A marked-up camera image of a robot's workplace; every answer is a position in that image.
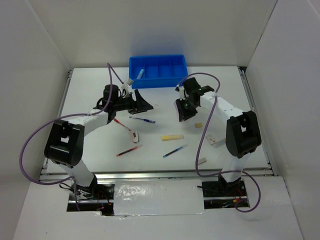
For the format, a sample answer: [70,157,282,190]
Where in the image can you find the red refill pen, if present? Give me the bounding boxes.
[116,144,143,157]

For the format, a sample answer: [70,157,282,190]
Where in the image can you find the pink white eraser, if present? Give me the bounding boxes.
[130,131,139,144]

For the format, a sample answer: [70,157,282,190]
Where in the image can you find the orange highlighter marker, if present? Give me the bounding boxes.
[213,138,226,148]

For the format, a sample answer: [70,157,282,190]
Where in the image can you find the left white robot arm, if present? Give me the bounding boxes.
[44,84,154,200]

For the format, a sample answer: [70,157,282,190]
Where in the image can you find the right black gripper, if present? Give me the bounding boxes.
[176,96,199,122]

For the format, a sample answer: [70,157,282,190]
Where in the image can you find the white red eraser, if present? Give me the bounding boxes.
[205,134,217,146]

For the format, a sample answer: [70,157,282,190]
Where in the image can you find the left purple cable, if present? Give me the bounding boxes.
[19,62,126,212]

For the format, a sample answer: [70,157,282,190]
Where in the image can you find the grey white eraser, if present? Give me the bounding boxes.
[197,157,207,166]

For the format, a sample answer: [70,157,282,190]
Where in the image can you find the red pen with clear cap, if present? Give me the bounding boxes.
[113,118,132,132]

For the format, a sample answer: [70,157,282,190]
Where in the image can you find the small tan eraser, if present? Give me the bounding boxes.
[195,123,203,128]

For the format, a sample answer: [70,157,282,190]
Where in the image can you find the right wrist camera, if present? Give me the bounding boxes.
[175,85,186,100]

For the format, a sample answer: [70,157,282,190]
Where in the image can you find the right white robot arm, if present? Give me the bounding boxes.
[175,74,262,196]

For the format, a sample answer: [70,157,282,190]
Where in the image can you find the blue refill pen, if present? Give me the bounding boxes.
[162,144,188,158]

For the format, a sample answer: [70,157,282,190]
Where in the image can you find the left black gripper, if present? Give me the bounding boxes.
[113,89,154,115]

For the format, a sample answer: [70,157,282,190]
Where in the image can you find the blue divided plastic bin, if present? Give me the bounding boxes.
[129,54,188,89]

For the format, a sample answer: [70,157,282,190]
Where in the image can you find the blue ballpoint pen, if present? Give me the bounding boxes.
[129,116,156,124]

